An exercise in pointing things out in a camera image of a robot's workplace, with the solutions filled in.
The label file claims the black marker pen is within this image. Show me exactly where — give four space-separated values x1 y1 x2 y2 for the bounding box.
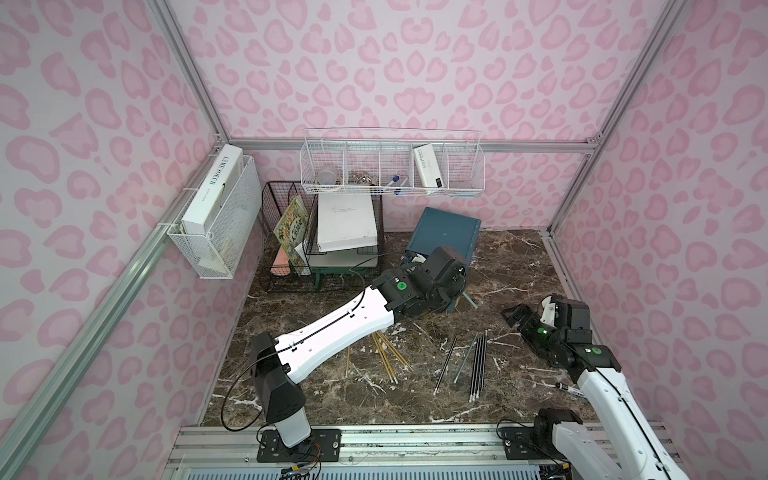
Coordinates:
555 382 586 398

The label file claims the green pencil bundle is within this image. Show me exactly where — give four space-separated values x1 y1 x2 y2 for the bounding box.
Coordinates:
433 331 488 403

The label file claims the white paper stack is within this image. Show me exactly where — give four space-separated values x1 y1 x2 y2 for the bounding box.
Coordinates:
317 193 378 253

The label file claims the white wire wall basket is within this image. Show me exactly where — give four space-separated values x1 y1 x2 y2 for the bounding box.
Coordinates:
299 127 485 198

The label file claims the white book box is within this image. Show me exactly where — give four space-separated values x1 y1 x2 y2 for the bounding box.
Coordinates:
181 144 245 235

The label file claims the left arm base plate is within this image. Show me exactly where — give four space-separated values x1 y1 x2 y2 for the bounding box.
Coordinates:
256 428 342 463

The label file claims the green stool frame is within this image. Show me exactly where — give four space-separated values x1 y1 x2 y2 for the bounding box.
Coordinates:
312 267 376 292

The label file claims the white small box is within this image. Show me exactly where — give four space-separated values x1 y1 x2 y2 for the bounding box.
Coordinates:
413 144 444 194

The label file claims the colorful picture book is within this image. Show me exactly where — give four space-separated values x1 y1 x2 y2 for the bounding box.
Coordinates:
273 195 309 268

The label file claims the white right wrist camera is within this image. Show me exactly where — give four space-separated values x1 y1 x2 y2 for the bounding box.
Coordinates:
540 294 561 328

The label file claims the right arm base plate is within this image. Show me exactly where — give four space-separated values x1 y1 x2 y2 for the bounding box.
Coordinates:
496 424 559 461

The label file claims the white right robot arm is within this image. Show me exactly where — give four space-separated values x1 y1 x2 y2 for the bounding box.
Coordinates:
501 295 688 479

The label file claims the white wire side basket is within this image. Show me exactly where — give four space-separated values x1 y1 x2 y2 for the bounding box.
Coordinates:
168 151 262 280

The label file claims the teal drawer cabinet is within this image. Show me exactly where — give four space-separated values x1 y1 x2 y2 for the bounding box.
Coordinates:
405 207 481 264

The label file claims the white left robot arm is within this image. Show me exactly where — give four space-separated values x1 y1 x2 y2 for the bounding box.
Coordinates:
247 246 469 449

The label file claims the yellow pencil bundle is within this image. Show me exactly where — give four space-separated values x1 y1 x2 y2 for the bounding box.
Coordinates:
343 331 414 390

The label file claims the black wire file rack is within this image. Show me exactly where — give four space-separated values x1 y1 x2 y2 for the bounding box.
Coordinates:
257 181 384 293

